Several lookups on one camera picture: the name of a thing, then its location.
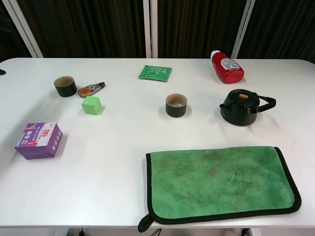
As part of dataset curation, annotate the dark cup beige inside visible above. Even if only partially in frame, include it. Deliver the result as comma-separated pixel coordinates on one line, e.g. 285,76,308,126
165,93,189,118
53,76,77,97

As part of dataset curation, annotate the green sachet packet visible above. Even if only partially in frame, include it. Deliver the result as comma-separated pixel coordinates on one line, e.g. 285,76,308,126
137,64,173,83

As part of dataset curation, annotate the black teapot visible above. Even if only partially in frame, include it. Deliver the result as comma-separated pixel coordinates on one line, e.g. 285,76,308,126
219,88,277,126

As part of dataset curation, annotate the green cube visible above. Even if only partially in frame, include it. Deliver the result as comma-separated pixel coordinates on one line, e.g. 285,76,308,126
81,95,102,115

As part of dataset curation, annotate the green cloth black trim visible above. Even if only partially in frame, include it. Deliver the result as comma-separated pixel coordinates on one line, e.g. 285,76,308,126
138,146,302,234

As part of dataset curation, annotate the orange correction tape dispenser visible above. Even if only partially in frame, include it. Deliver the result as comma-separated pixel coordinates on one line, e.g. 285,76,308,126
77,82,107,97

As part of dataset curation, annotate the dark pleated curtain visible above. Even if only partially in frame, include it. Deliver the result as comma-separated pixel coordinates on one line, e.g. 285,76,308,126
157,0,315,59
0,0,148,59

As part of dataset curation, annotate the red bottle white cap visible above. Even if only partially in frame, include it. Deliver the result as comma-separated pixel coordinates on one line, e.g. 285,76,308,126
211,50,246,85

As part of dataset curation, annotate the purple cardboard box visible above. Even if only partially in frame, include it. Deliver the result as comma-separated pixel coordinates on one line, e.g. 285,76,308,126
14,122,63,160

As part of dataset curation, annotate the white frame post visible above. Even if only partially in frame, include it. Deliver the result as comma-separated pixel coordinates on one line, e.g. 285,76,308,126
143,0,158,59
231,0,256,59
0,0,44,59

